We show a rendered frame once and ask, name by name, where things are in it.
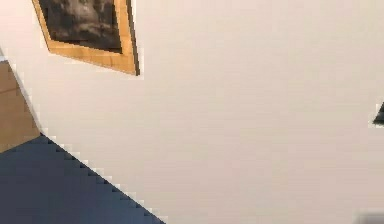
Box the wooden framed dark picture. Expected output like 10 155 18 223
31 0 141 77

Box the black framed picture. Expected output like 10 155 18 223
372 101 384 127

